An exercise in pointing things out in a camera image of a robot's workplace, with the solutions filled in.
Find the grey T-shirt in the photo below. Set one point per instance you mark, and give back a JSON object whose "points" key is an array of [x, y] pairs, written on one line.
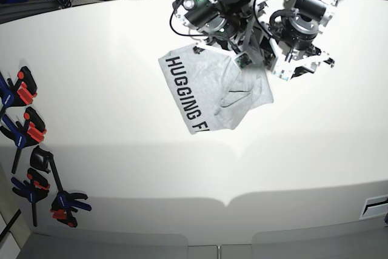
{"points": [[211, 90]]}

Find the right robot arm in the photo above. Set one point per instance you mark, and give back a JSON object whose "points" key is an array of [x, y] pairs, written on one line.
{"points": [[193, 14]]}

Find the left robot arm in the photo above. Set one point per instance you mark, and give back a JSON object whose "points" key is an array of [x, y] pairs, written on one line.
{"points": [[320, 11]]}

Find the top blue orange bar clamp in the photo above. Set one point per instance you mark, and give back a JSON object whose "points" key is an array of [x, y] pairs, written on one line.
{"points": [[19, 94]]}

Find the blue orange bar clamp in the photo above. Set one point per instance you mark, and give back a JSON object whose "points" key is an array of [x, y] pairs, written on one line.
{"points": [[34, 190], [19, 94], [30, 133]]}

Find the large black blue bar clamp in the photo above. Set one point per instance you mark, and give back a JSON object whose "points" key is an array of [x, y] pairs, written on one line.
{"points": [[65, 203]]}

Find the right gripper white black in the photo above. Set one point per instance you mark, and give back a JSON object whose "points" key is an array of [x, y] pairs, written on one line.
{"points": [[230, 36]]}

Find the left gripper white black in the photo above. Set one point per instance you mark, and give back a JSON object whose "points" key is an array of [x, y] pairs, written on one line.
{"points": [[288, 51]]}

